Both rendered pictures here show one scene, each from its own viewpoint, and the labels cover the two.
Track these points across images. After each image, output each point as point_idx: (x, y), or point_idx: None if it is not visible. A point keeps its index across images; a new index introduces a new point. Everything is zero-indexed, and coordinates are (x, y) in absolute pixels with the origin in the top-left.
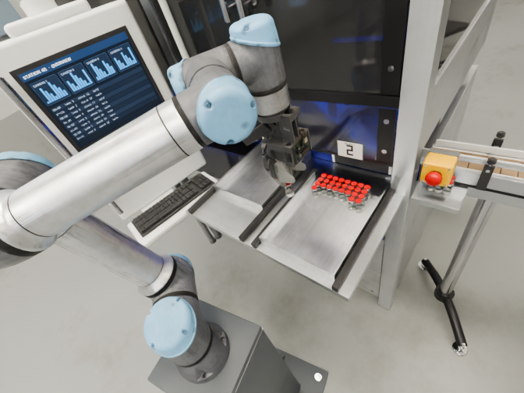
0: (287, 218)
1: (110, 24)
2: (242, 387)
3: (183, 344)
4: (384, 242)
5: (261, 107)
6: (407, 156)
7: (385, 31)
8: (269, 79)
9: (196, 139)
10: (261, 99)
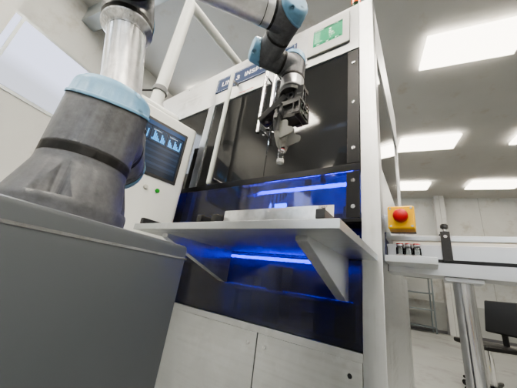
0: None
1: (181, 130)
2: (84, 276)
3: (121, 95)
4: (362, 359)
5: (288, 77)
6: (372, 205)
7: (348, 131)
8: (298, 67)
9: (276, 2)
10: (291, 73)
